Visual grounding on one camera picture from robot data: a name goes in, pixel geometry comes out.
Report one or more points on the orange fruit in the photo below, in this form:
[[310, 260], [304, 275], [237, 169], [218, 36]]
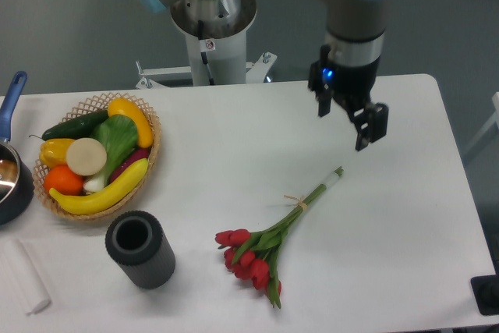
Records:
[[64, 180]]

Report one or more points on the purple eggplant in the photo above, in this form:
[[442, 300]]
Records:
[[138, 154]]

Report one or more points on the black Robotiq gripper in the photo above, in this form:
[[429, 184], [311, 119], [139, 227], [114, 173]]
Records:
[[349, 87]]

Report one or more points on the red tulip bouquet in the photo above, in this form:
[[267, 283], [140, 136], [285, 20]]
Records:
[[253, 256]]

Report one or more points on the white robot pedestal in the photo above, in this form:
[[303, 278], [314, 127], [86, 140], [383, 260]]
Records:
[[215, 34]]

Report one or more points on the yellow banana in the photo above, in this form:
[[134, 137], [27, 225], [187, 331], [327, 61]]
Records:
[[106, 198]]

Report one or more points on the green bok choy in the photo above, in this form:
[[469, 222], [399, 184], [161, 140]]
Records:
[[118, 134]]

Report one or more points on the yellow bell pepper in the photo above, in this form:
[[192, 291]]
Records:
[[53, 151]]

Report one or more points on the white folded cloth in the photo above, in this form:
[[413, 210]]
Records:
[[24, 278]]

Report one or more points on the white furniture frame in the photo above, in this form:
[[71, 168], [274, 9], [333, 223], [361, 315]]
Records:
[[483, 136]]

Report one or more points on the beige round disc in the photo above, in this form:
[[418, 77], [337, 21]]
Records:
[[86, 156]]

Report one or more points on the blue handled saucepan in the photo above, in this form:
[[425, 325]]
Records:
[[17, 186]]

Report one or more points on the yellow squash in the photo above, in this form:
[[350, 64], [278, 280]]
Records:
[[123, 106]]

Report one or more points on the green cucumber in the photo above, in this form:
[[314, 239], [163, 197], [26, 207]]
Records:
[[79, 127]]

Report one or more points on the dark grey ribbed vase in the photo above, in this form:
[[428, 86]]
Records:
[[136, 242]]

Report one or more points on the woven wicker basket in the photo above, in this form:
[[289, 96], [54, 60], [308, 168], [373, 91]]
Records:
[[94, 104]]

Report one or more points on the black device at edge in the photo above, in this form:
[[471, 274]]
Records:
[[485, 291]]

